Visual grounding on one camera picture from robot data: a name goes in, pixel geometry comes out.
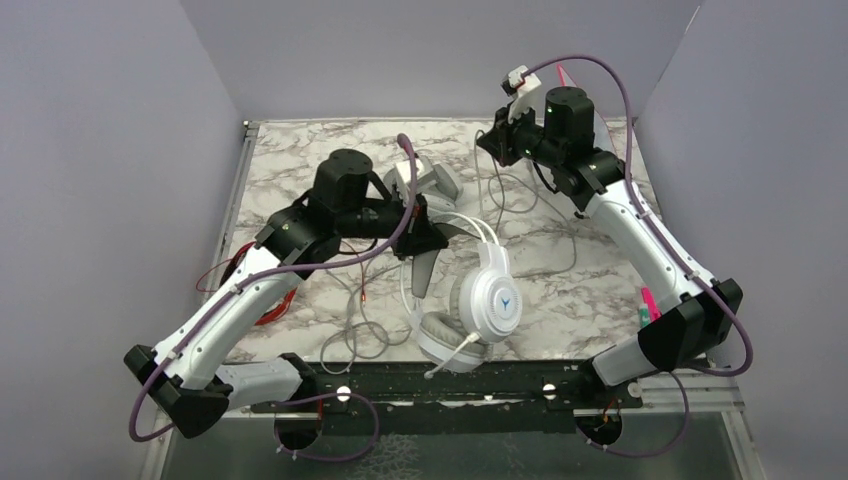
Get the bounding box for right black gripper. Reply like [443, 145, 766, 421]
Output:
[479, 99, 564, 170]

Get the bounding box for white gaming headset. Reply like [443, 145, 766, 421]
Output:
[399, 212, 522, 380]

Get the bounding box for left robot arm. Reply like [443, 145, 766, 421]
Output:
[124, 135, 448, 443]

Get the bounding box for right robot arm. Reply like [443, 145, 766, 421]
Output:
[476, 86, 743, 407]

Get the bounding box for red headphones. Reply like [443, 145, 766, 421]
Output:
[219, 241, 296, 326]

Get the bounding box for pink-framed whiteboard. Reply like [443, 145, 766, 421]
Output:
[556, 63, 617, 154]

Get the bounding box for white green marker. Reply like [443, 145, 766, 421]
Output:
[639, 305, 652, 328]

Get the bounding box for pink highlighter marker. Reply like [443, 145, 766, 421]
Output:
[640, 287, 661, 323]

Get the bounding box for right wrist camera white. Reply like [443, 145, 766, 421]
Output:
[501, 65, 542, 123]

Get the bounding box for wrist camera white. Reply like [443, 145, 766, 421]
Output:
[501, 65, 542, 123]
[383, 158, 438, 200]

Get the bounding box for grey cable with usb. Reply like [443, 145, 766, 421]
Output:
[319, 261, 415, 376]

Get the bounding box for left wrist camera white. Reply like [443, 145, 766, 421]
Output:
[383, 158, 438, 200]

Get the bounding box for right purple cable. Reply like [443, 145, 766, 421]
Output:
[523, 54, 755, 458]

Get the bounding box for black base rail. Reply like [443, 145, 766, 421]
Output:
[248, 360, 643, 436]

